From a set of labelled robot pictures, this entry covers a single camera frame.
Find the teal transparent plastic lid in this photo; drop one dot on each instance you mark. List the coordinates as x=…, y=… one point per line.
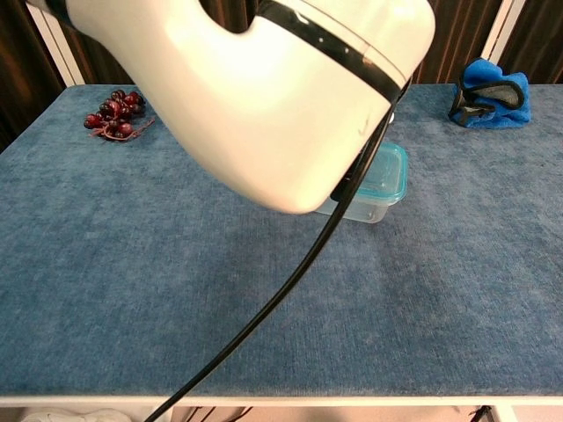
x=387, y=171

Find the clear plastic food container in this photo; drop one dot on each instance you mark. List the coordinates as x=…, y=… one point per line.
x=369, y=213

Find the dark red grape bunch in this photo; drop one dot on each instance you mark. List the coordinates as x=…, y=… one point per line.
x=112, y=114

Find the white table leg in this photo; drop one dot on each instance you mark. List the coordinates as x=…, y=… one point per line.
x=505, y=414
x=165, y=415

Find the blue cloth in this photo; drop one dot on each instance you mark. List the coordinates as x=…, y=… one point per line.
x=479, y=72

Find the black trimmed mesh mask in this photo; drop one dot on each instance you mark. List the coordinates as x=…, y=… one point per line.
x=495, y=91

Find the brown pleated curtain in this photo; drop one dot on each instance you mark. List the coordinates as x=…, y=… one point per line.
x=457, y=35

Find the white shoe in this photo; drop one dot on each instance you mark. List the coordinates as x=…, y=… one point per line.
x=66, y=416

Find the white slanted frame post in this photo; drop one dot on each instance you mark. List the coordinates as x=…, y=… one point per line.
x=501, y=31
x=61, y=57

